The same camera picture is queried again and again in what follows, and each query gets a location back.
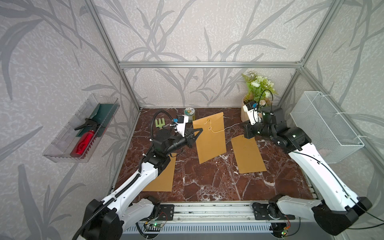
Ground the kraft file bag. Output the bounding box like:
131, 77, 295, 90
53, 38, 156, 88
193, 112, 227, 164
231, 135, 267, 174
143, 154, 177, 192

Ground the bag closure string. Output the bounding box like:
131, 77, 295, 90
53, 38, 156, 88
206, 120, 245, 134

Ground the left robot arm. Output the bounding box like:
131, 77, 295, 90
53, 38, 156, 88
73, 128, 203, 240

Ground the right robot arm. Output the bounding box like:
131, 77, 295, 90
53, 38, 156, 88
241, 104, 372, 236

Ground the green garden hand fork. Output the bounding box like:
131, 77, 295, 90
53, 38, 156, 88
155, 118, 166, 129

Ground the peach flower pot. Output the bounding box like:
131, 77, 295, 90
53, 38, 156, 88
241, 102, 252, 122

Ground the small labelled tin can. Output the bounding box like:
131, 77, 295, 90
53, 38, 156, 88
184, 107, 196, 123

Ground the green artificial plant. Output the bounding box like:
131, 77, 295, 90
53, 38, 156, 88
242, 71, 277, 107

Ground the green dustpan scoop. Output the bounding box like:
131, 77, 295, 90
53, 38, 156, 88
75, 104, 116, 138

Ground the left circuit board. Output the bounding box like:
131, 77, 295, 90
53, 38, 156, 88
143, 221, 166, 232

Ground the circuit board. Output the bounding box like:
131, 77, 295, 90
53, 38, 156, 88
270, 223, 291, 239
143, 221, 166, 232

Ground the right circuit board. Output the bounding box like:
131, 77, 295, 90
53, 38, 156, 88
270, 223, 291, 239

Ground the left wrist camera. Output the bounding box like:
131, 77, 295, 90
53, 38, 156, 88
173, 115, 189, 137

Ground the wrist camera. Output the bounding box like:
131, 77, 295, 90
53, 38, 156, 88
173, 115, 189, 137
249, 101, 262, 125

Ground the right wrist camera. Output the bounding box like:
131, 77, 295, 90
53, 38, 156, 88
249, 101, 262, 125

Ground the white wire mesh basket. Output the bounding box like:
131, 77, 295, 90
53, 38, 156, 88
290, 91, 365, 164

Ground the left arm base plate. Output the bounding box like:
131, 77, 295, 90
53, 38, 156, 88
141, 204, 175, 221

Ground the aluminium front rail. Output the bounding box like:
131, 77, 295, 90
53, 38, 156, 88
86, 201, 340, 225

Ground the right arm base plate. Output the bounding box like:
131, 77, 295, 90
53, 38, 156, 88
252, 202, 296, 221

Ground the aluminium frame back bar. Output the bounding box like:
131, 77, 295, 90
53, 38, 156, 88
119, 62, 302, 69

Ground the clear plastic wall bin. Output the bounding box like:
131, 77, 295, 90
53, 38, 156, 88
43, 94, 120, 163

